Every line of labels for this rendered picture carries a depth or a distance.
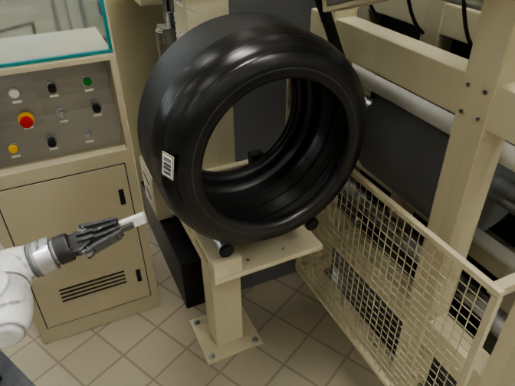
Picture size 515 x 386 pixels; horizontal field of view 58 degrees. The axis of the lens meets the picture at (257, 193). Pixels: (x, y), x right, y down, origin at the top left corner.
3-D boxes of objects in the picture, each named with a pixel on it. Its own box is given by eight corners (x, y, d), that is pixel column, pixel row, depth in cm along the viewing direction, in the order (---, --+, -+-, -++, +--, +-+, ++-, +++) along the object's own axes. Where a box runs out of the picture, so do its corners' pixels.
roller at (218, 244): (186, 197, 159) (179, 189, 156) (197, 190, 159) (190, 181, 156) (224, 260, 133) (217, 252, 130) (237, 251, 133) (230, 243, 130)
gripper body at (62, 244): (50, 251, 112) (89, 237, 114) (47, 231, 118) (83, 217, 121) (63, 273, 117) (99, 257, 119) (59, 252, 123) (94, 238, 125)
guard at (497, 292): (294, 269, 211) (301, 130, 171) (298, 267, 211) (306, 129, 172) (435, 452, 143) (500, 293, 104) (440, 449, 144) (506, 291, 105)
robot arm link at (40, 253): (23, 237, 117) (47, 228, 118) (39, 262, 122) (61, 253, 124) (25, 259, 110) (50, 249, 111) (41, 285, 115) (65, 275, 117)
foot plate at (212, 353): (188, 322, 224) (188, 318, 223) (240, 303, 233) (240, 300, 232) (208, 365, 204) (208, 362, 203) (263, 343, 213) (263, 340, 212)
